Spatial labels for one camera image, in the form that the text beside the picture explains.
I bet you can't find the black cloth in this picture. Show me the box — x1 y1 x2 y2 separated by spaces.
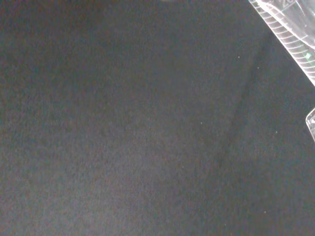
0 0 315 236

